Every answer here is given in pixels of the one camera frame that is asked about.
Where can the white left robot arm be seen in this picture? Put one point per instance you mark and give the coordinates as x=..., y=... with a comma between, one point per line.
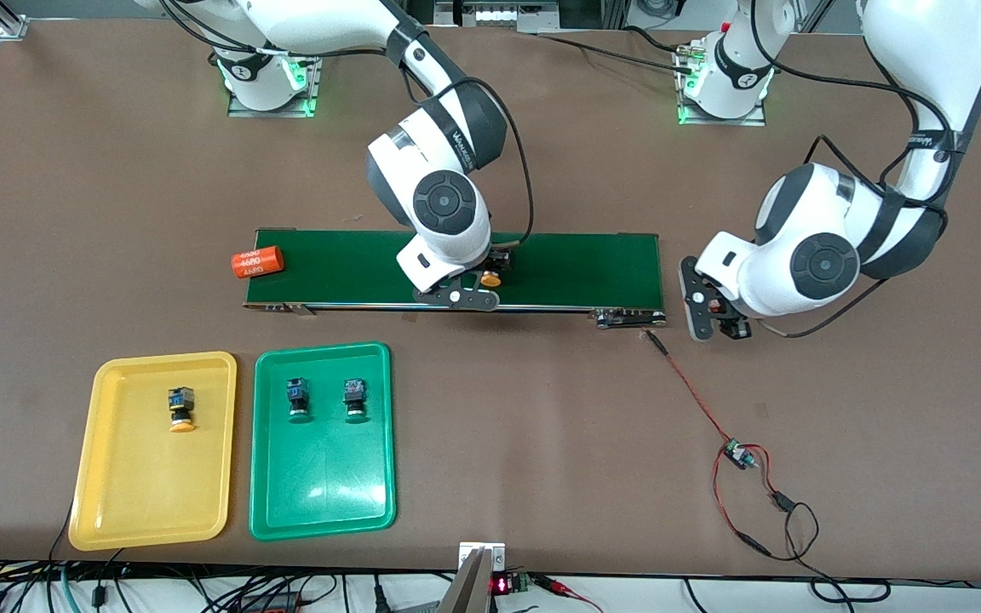
x=925, y=51

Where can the small speed controller board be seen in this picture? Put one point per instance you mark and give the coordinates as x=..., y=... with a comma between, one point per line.
x=739, y=454

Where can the green plastic tray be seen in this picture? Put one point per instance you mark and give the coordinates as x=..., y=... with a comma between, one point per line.
x=329, y=485

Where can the yellow plastic tray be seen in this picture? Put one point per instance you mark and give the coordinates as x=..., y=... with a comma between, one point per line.
x=133, y=485

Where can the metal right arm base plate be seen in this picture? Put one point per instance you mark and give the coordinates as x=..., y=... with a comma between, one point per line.
x=269, y=113

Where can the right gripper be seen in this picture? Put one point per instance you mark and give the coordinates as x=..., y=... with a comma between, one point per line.
x=503, y=259

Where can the grey metal camera mount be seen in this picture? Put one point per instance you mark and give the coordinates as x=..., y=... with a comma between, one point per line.
x=469, y=587

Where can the aluminium frame profile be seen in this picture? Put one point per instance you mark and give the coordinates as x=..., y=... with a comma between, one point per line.
x=5, y=21

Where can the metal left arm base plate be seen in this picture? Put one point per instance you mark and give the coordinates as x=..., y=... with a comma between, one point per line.
x=720, y=122

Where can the yellow push button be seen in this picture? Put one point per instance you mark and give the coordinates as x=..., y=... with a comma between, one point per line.
x=181, y=400
x=490, y=278

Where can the green conveyor belt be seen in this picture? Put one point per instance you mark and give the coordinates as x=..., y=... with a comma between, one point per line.
x=329, y=272

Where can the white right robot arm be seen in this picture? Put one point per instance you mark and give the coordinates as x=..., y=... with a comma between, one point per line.
x=312, y=21

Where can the green push button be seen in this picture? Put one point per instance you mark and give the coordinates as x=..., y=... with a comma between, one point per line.
x=355, y=392
x=297, y=393

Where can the metal rack with white lights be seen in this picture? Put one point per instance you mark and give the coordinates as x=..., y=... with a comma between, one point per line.
x=499, y=15

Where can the red digit display module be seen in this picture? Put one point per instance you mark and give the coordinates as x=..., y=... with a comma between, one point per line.
x=501, y=585

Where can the black orange power adapter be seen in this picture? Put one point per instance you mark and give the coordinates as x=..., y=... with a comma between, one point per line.
x=273, y=606

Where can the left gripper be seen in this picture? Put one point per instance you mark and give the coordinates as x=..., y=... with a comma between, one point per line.
x=734, y=327

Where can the red alligator clip lead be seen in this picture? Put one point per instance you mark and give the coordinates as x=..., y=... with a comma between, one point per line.
x=554, y=584

